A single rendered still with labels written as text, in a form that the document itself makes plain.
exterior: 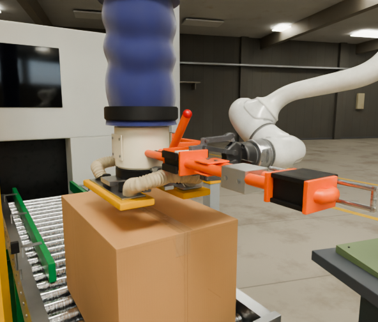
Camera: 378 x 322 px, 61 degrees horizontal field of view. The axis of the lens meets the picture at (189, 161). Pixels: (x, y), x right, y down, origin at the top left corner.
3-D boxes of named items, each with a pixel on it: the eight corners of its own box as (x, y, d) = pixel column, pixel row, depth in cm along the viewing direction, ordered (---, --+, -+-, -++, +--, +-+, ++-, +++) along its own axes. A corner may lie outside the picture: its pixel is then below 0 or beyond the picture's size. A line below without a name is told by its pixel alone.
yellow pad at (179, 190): (134, 178, 120) (134, 165, 119) (158, 176, 125) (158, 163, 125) (183, 200, 92) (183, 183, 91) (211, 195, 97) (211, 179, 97)
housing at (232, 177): (219, 187, 65) (219, 165, 64) (244, 183, 68) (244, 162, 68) (242, 195, 59) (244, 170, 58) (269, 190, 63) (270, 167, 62)
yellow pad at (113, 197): (82, 185, 110) (82, 170, 109) (111, 181, 115) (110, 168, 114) (120, 211, 82) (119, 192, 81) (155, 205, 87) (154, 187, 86)
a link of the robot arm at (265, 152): (274, 171, 91) (259, 174, 88) (251, 167, 98) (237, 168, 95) (276, 139, 89) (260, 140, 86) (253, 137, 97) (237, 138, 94)
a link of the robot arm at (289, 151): (265, 179, 94) (241, 149, 102) (299, 174, 103) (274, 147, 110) (283, 151, 88) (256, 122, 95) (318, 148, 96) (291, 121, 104)
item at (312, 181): (263, 201, 54) (264, 172, 53) (292, 195, 58) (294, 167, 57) (306, 215, 47) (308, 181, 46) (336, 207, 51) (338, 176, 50)
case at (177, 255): (66, 287, 134) (60, 195, 128) (152, 262, 156) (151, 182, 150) (121, 391, 85) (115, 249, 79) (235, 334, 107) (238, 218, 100)
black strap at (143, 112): (94, 119, 103) (94, 106, 103) (158, 118, 116) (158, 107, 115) (120, 121, 85) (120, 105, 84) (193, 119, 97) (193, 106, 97)
